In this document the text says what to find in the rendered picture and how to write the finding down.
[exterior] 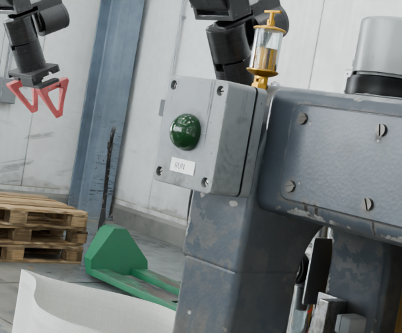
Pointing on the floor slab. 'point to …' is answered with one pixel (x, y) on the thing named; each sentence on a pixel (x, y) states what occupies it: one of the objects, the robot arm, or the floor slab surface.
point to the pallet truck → (125, 257)
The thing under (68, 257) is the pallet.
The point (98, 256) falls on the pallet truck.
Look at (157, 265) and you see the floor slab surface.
